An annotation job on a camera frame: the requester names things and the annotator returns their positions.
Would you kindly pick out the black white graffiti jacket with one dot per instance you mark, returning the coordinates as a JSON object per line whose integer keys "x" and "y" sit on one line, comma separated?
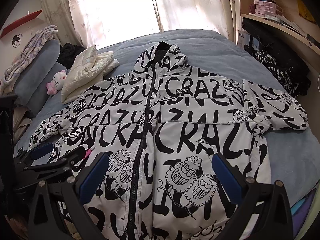
{"x": 161, "y": 124}

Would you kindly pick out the pink storage boxes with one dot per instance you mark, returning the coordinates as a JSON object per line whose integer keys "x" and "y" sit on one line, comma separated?
{"x": 267, "y": 8}

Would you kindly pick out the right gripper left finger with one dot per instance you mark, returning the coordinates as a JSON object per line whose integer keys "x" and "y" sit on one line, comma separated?
{"x": 45, "y": 219}

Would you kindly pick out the sheer floral curtain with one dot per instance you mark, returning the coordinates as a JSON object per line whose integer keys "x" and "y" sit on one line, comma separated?
{"x": 101, "y": 23}

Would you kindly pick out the pink white plush toy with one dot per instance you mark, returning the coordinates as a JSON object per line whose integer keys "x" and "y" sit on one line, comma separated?
{"x": 57, "y": 82}

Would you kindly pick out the red wall shelf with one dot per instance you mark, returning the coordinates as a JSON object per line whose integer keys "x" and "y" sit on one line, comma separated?
{"x": 19, "y": 22}

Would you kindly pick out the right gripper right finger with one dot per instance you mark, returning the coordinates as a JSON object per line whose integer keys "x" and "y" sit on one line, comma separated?
{"x": 274, "y": 220}

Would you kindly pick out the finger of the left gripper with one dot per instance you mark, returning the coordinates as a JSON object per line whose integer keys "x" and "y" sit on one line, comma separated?
{"x": 41, "y": 151}

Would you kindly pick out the cartoon face wall sticker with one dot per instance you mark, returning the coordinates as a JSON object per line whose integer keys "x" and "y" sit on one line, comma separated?
{"x": 16, "y": 40}

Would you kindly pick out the blue grey pillow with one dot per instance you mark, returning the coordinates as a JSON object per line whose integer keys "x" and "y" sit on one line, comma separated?
{"x": 30, "y": 87}

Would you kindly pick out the black knitted garment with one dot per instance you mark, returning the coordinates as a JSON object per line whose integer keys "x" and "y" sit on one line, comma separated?
{"x": 68, "y": 53}

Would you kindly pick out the black white patterned clothes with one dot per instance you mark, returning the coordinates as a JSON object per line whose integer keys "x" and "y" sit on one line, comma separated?
{"x": 294, "y": 84}

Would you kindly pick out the cream folded puffer jacket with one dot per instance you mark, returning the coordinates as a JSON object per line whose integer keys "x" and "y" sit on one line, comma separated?
{"x": 88, "y": 68}

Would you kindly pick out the floral folded quilt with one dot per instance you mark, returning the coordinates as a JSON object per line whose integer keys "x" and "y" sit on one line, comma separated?
{"x": 25, "y": 57}

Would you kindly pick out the wooden shelf desk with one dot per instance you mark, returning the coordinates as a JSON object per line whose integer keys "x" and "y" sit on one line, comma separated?
{"x": 294, "y": 31}

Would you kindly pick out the blue bed blanket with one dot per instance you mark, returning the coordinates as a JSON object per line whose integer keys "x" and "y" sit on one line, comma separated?
{"x": 294, "y": 155}

